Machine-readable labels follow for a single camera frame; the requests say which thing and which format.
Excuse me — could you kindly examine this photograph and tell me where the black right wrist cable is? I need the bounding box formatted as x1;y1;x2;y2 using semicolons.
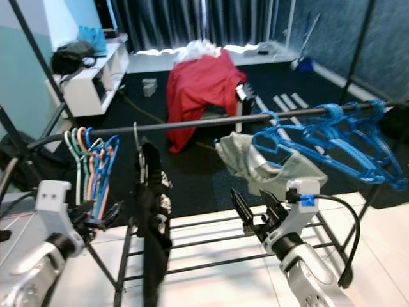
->
291;192;363;288

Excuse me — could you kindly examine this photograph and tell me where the dark curtain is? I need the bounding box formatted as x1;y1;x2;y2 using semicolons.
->
96;0;291;55

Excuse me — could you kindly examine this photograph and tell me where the white floor tape strip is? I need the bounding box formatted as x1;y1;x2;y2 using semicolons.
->
272;95;289;113
281;93;300;111
291;92;312;109

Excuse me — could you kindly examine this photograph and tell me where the grey fabric box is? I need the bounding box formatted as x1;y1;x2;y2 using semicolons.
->
0;192;49;256

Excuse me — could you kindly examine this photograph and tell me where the small grey electronic box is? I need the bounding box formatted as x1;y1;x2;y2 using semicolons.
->
252;42;285;58

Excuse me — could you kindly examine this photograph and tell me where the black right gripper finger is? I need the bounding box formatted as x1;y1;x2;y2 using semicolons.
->
230;187;259;228
257;189;283;221

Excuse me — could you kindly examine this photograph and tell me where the green slim hanger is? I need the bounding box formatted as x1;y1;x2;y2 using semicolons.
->
64;128;84;186

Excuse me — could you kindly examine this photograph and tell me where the black metal clothes rack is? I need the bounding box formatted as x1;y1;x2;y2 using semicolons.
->
0;0;409;307

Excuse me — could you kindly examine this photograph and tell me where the black white printed jersey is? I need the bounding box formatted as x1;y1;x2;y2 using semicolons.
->
133;139;175;307

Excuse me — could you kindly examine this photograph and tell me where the white plastic bag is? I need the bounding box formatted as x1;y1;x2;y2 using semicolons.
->
176;40;226;63

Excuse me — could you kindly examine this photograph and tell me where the black bag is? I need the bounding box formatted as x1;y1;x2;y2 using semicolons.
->
51;41;98;75

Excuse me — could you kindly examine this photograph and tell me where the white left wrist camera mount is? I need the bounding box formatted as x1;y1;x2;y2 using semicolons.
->
35;180;72;221

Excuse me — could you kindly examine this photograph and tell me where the blue plastic hanger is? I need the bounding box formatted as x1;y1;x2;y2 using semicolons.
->
307;101;400;186
252;110;307;167
332;98;409;193
288;102;384;183

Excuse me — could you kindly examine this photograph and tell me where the grey garment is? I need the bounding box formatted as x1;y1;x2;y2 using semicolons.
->
215;131;327;207

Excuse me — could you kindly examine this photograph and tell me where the blue mop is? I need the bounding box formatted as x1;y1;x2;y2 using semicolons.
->
289;13;321;72

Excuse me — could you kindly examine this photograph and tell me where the teal blue bag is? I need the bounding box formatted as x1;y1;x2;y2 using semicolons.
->
77;26;107;57

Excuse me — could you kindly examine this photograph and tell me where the red cloth cover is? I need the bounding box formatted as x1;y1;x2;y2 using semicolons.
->
166;51;248;154

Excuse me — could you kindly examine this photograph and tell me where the yellow floor cable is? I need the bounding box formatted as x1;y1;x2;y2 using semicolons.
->
116;93;224;154

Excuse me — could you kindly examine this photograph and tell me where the white shelf unit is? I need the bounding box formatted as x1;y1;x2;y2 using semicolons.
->
45;38;130;118

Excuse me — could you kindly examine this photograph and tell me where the small black white device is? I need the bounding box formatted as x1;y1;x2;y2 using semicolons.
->
235;82;254;103

